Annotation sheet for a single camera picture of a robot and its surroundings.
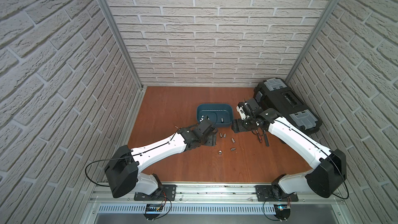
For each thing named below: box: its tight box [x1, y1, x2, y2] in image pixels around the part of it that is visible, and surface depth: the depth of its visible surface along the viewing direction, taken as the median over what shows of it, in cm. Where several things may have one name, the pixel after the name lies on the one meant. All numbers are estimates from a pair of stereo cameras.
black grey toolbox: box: [253, 77, 323, 134], surface depth 91 cm
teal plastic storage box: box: [196, 103, 234, 128], surface depth 105 cm
